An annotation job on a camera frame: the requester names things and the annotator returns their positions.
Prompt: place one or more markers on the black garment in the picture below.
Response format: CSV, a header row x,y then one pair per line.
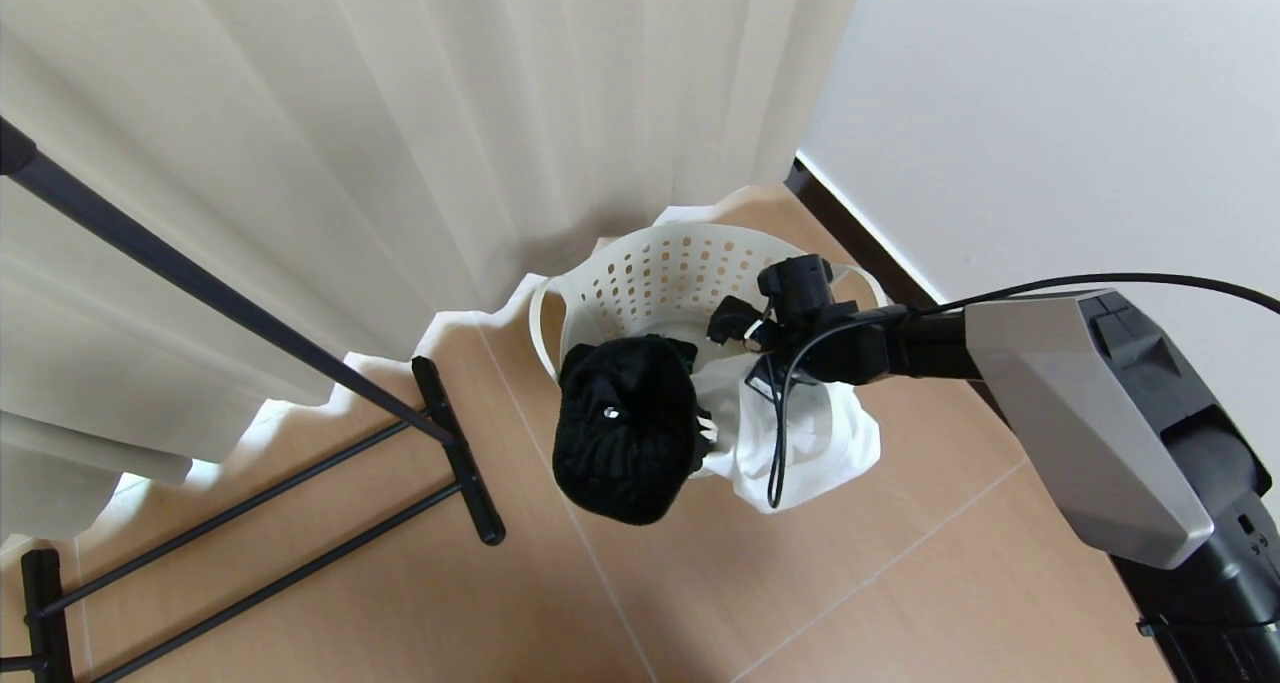
x,y
620,443

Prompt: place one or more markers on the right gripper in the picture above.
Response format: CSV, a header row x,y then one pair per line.
x,y
775,378

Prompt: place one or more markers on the white printed t-shirt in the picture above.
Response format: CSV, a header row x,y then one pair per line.
x,y
830,443

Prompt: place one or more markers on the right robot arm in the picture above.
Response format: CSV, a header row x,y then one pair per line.
x,y
1080,413

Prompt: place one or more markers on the white laundry basket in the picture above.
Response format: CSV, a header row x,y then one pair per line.
x,y
650,273

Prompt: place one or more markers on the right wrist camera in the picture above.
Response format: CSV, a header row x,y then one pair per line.
x,y
735,321

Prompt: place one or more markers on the black clothes rack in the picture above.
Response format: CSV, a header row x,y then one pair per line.
x,y
120,233

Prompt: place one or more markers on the beige curtain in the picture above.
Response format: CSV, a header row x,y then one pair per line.
x,y
400,113

